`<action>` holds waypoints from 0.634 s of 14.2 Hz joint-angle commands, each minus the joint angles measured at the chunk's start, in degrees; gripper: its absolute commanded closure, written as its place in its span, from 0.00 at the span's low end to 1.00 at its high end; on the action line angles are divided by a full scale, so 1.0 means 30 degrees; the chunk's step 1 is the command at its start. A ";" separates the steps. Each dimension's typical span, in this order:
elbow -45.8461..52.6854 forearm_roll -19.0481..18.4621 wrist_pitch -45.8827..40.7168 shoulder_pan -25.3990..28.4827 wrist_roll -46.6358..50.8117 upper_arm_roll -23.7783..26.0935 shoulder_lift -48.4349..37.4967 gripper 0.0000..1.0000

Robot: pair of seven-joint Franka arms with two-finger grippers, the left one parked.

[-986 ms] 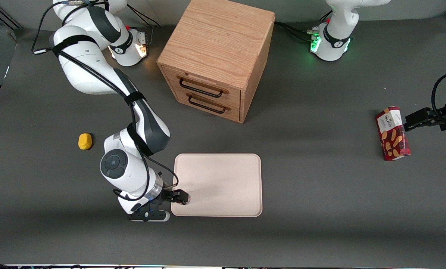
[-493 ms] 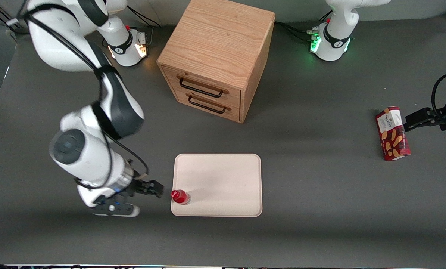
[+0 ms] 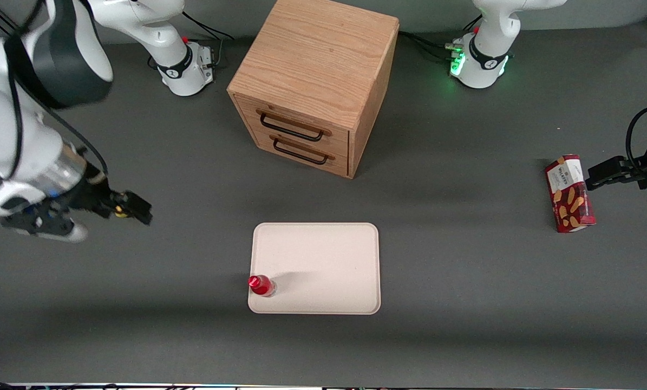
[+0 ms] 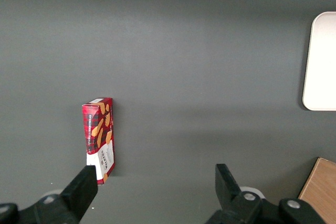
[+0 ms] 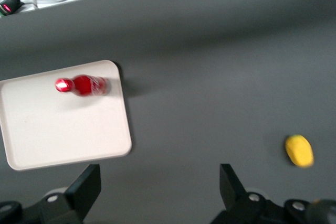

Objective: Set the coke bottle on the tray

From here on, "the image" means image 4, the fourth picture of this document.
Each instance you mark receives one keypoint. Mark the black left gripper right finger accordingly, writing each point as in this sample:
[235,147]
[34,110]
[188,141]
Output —
[231,195]

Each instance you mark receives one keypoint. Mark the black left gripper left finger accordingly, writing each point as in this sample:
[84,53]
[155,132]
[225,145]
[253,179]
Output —
[76,197]

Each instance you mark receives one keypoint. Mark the beige rectangular tray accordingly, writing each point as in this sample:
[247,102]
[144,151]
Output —
[321,61]

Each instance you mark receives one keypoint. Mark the red tartan shortbread box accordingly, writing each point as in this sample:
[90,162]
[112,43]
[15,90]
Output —
[101,129]

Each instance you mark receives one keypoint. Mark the wooden two-drawer cabinet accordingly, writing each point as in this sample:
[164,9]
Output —
[321,190]

